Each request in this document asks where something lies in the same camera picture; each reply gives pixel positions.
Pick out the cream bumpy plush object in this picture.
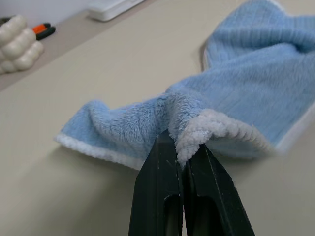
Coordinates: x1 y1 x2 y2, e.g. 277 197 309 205
0 14 45 75

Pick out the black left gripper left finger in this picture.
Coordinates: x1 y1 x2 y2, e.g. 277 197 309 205
127 129 184 236

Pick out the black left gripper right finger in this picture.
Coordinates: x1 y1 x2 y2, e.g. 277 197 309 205
182 143 256 236

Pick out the orange and black tool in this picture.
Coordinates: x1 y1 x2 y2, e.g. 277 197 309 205
32 23 56 41

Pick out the light blue fluffy towel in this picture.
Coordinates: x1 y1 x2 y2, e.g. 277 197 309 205
54 0 315 171

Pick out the white flat tray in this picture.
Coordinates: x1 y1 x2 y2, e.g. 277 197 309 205
88 0 146 22

